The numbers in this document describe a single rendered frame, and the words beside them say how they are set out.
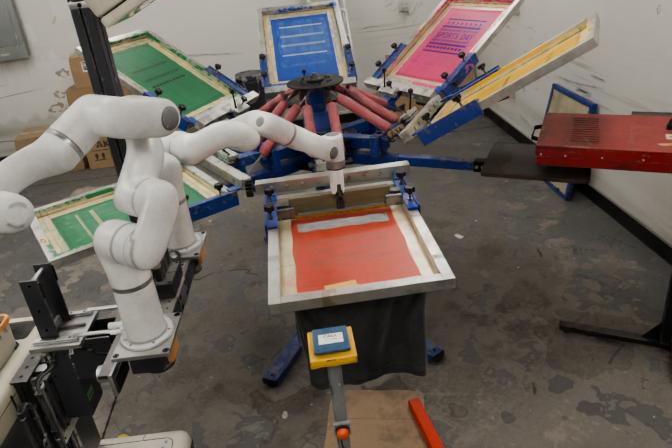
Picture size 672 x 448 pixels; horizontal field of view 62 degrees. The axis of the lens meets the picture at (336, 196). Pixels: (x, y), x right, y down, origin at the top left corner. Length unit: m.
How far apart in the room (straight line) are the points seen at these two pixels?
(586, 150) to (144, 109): 1.80
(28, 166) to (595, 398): 2.45
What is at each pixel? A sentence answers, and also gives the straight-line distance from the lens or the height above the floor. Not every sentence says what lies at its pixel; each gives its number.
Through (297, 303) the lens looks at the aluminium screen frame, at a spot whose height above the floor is 0.98.
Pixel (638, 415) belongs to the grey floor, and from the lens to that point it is 2.88.
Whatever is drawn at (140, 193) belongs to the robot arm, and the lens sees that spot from 1.27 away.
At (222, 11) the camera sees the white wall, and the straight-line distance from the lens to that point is 6.20.
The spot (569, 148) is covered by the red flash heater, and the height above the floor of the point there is 1.10.
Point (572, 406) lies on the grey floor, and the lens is 2.84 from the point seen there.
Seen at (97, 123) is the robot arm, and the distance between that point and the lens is 1.19.
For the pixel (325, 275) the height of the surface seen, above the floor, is 0.96.
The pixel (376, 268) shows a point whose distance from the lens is 1.90.
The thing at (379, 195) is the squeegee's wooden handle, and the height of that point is 1.02.
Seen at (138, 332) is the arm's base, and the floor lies 1.18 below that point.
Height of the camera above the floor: 1.99
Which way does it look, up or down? 25 degrees down
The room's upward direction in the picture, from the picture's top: 6 degrees counter-clockwise
